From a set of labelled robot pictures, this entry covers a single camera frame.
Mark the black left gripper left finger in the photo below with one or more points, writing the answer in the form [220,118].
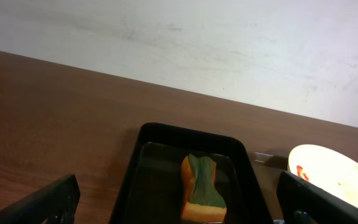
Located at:
[55,203]

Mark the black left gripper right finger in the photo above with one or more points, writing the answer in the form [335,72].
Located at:
[302,202]

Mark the white plate with ketchup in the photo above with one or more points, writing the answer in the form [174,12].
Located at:
[327,169]

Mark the orange green sponge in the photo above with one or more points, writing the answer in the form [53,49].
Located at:
[201,200]

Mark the large brown tray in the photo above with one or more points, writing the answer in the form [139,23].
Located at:
[269,160]

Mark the small black tray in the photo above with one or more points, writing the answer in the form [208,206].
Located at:
[152,191]

